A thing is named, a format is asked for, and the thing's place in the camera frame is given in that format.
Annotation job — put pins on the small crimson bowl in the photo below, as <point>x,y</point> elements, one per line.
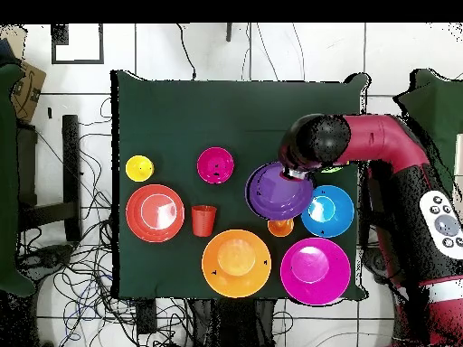
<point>215,165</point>

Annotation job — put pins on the red-orange cup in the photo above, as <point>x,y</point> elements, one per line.
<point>203,222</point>

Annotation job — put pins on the purple bowl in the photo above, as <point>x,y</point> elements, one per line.
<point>275,195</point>

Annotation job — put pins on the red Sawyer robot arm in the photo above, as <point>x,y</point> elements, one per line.
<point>383,141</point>

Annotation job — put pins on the orange cup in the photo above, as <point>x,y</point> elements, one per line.
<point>280,227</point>

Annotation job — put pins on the large yellow-orange bowl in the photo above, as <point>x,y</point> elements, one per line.
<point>236,264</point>

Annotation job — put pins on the dark green tablecloth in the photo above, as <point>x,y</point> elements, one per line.
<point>202,119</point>

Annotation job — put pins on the shallow red-orange bowl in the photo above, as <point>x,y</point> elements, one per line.
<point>139,213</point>

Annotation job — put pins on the yellow cup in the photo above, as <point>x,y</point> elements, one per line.
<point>139,168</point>

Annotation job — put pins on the blue bowl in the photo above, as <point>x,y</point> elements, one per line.
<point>327,213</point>

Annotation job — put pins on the green bowl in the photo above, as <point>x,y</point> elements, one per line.
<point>331,168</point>

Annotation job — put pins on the large pink bowl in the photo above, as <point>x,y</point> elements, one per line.
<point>315,271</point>

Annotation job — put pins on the black power strip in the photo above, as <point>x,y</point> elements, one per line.
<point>146,318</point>

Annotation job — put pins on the black chair base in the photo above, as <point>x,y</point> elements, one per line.
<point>50,256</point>

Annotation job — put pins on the green cloth neighbouring table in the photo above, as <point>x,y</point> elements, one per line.
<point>441,101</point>
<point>7,180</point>

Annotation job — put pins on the cardboard box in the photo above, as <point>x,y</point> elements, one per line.
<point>29,86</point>

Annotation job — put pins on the black table frame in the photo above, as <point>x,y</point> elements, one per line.
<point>70,162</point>

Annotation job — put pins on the black square floor frame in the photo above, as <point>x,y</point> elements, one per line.
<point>101,43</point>

